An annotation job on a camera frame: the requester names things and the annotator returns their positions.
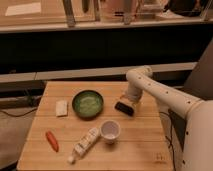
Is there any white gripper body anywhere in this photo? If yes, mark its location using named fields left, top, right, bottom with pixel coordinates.
left=119, top=95, right=140, bottom=109

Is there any black eraser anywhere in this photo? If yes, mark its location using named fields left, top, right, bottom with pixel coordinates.
left=115, top=102, right=134, bottom=116

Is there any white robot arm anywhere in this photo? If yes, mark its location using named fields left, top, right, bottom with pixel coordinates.
left=124, top=65, right=213, bottom=171

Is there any white ceramic cup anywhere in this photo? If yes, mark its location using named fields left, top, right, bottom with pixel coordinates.
left=100, top=120, right=121, bottom=144

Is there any green bowl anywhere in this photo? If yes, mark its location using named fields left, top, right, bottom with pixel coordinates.
left=72, top=90, right=104, bottom=120

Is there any white tube bottle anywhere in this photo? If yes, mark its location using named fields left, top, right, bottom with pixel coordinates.
left=68, top=127, right=100, bottom=164

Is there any white rectangular block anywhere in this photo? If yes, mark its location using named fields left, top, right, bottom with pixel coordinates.
left=56, top=100, right=68, bottom=117

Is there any white paper sheet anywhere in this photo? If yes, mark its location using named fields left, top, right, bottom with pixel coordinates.
left=5, top=2, right=41, bottom=16

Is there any black cable right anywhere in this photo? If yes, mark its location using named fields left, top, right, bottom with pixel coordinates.
left=159, top=111, right=177, bottom=166

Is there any black cable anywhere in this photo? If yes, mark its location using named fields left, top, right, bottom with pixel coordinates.
left=159, top=111, right=177, bottom=166
left=0, top=107, right=38, bottom=118

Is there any black cable left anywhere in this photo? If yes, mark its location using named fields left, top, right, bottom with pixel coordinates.
left=0, top=107, right=38, bottom=118

